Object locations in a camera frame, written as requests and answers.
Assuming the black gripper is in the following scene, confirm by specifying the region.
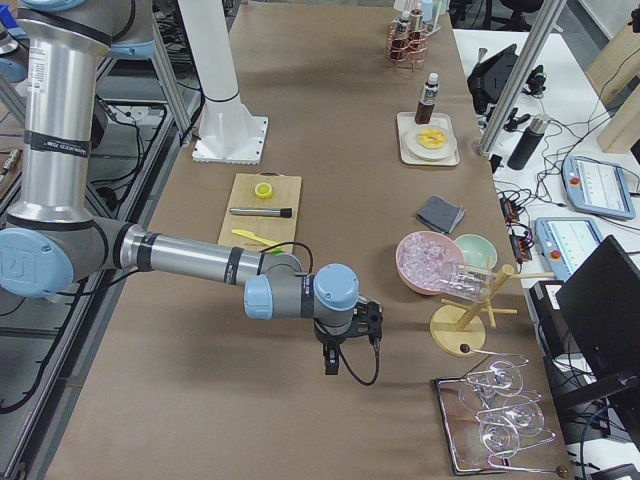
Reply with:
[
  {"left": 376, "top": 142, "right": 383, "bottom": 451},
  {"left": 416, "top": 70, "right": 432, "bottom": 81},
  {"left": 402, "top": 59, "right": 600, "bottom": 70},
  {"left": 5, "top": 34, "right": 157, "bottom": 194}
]
[{"left": 314, "top": 294, "right": 383, "bottom": 375}]

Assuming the yellow glazed donut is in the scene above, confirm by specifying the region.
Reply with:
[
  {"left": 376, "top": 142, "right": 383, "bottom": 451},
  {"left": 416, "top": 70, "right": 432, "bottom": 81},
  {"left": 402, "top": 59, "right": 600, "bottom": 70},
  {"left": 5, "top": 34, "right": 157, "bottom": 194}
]
[{"left": 416, "top": 128, "right": 447, "bottom": 150}]

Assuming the white speckled plate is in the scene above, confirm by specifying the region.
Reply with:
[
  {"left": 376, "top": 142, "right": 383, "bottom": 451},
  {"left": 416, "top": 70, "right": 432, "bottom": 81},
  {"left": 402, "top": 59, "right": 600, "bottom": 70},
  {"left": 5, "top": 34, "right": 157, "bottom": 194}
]
[{"left": 403, "top": 125, "right": 456, "bottom": 161}]

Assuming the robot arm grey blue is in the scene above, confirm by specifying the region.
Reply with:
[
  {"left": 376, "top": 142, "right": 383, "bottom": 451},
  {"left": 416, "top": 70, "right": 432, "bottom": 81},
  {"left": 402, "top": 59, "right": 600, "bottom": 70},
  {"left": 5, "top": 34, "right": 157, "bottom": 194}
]
[
  {"left": 1, "top": 1, "right": 383, "bottom": 375},
  {"left": 1, "top": 25, "right": 29, "bottom": 84}
]

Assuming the dark mirrored tray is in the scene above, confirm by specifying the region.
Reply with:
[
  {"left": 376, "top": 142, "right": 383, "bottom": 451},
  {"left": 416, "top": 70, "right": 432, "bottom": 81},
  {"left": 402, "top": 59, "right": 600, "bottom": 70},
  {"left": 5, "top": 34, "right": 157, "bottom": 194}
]
[{"left": 432, "top": 373, "right": 564, "bottom": 476}]

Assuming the cream plastic tray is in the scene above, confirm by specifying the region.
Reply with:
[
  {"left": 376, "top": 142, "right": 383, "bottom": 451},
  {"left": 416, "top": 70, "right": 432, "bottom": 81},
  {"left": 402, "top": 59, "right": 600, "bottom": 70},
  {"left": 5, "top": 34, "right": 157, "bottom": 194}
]
[{"left": 396, "top": 112, "right": 459, "bottom": 167}]

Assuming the dark drink bottle on tray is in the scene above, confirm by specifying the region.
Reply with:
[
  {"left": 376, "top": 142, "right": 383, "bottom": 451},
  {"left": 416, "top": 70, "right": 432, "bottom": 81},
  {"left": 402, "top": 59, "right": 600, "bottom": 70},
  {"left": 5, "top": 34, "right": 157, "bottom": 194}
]
[{"left": 414, "top": 72, "right": 439, "bottom": 125}]

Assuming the wooden mug tree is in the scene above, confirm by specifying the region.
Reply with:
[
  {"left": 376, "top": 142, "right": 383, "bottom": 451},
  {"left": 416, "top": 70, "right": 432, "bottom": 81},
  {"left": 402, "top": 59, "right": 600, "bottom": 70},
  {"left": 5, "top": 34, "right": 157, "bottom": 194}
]
[{"left": 429, "top": 264, "right": 555, "bottom": 357}]

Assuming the pink bowl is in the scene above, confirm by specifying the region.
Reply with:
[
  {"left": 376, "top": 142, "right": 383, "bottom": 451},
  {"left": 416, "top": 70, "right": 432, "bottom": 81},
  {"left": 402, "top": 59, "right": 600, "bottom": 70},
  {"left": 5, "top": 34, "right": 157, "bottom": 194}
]
[{"left": 395, "top": 231, "right": 464, "bottom": 295}]

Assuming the yellow plastic knife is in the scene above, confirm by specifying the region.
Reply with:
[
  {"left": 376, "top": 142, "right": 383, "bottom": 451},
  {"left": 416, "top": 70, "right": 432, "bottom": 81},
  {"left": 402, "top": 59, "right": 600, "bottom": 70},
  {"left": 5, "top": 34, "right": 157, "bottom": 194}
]
[{"left": 231, "top": 229, "right": 278, "bottom": 247}]

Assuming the grey tube black cap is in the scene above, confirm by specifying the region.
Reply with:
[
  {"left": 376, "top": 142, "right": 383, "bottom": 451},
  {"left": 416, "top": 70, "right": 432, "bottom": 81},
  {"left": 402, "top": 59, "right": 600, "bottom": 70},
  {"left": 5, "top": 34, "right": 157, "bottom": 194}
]
[{"left": 228, "top": 207, "right": 293, "bottom": 218}]

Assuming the wooden cutting board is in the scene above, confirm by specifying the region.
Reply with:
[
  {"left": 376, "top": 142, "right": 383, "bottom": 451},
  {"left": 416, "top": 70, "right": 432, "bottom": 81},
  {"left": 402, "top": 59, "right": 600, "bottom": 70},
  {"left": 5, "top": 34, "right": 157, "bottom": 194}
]
[{"left": 218, "top": 173, "right": 302, "bottom": 251}]

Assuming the clear glass on mug tree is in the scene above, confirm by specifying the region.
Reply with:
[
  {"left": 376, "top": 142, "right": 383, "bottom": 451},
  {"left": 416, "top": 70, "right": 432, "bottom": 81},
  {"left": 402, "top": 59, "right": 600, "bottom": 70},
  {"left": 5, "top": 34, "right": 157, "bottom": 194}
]
[{"left": 439, "top": 262, "right": 495, "bottom": 302}]

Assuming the half lemon slice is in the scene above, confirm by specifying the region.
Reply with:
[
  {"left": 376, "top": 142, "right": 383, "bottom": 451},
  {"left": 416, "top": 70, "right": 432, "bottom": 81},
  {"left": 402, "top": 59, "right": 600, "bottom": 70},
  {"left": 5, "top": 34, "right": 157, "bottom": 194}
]
[{"left": 254, "top": 182, "right": 274, "bottom": 200}]

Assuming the grey folded cloth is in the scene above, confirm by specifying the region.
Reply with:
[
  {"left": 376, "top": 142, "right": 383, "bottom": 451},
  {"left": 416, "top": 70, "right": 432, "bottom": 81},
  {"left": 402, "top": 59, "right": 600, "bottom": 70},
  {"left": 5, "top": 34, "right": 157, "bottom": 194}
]
[{"left": 416, "top": 195, "right": 465, "bottom": 234}]

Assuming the mint green bowl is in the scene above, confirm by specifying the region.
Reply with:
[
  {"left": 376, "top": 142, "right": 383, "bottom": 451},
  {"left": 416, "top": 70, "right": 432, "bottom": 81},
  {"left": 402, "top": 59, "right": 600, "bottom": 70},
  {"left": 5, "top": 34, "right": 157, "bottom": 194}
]
[{"left": 454, "top": 234, "right": 498, "bottom": 270}]

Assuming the black power adapter box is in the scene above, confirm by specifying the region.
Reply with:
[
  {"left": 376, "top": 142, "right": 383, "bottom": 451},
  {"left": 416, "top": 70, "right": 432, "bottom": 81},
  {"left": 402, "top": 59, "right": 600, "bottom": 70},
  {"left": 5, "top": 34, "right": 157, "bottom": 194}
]
[{"left": 529, "top": 280, "right": 569, "bottom": 358}]

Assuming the black monitor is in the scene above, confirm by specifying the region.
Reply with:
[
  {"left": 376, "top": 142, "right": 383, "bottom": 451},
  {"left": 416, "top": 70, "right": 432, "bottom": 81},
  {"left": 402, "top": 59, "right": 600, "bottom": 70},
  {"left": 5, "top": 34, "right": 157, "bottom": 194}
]
[{"left": 556, "top": 235, "right": 639, "bottom": 380}]

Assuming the black thermos bottle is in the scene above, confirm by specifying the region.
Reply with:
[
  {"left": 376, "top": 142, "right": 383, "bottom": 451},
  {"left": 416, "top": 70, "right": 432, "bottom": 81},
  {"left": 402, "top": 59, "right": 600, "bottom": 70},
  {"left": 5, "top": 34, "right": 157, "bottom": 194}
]
[{"left": 507, "top": 114, "right": 550, "bottom": 170}]

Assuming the black equipment case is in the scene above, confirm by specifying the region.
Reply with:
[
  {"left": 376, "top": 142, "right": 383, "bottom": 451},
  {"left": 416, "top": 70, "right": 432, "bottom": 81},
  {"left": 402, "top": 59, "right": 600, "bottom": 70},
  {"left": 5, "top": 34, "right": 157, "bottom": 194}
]
[{"left": 467, "top": 44, "right": 518, "bottom": 115}]

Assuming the drink bottle in rack rear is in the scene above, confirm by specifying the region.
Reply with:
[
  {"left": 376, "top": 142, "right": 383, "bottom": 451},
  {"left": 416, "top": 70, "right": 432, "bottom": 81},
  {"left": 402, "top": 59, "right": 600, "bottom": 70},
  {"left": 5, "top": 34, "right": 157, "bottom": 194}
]
[{"left": 390, "top": 10, "right": 410, "bottom": 59}]

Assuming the drink bottle in rack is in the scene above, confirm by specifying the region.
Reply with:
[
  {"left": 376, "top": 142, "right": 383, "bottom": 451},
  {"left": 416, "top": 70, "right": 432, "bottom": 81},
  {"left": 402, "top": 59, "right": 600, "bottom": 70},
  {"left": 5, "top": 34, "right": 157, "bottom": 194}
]
[
  {"left": 390, "top": 10, "right": 410, "bottom": 59},
  {"left": 408, "top": 3, "right": 424, "bottom": 48}
]

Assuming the drink bottle in rack front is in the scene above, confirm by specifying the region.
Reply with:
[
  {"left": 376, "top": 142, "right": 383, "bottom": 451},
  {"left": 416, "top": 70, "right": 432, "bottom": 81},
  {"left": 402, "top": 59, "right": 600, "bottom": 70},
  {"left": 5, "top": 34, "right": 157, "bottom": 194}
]
[{"left": 408, "top": 3, "right": 424, "bottom": 48}]

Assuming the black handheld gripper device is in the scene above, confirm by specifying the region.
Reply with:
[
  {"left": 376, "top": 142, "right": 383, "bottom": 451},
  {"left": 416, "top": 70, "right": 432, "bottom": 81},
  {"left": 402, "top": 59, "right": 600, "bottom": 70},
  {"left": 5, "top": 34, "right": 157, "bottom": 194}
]
[{"left": 503, "top": 64, "right": 546, "bottom": 132}]

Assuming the wire glass rack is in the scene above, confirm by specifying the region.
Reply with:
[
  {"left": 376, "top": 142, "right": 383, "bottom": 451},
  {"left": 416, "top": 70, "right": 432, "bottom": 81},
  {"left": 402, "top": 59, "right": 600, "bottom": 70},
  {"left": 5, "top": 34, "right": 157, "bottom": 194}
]
[{"left": 458, "top": 350, "right": 557, "bottom": 475}]

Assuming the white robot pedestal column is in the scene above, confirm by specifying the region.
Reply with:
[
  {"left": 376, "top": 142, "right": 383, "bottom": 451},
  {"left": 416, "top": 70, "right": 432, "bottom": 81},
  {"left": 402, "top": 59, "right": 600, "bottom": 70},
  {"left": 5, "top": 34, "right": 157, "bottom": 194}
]
[{"left": 178, "top": 0, "right": 268, "bottom": 165}]

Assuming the aluminium frame post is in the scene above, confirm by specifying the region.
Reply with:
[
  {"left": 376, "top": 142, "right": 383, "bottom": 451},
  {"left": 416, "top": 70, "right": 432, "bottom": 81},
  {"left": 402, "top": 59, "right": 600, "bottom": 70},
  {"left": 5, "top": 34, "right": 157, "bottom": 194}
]
[{"left": 476, "top": 0, "right": 566, "bottom": 157}]

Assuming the copper wire bottle rack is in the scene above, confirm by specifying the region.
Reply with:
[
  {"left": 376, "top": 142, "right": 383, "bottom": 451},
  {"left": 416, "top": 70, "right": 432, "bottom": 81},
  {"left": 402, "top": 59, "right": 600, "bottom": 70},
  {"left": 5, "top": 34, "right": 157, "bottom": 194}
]
[{"left": 385, "top": 18, "right": 428, "bottom": 71}]

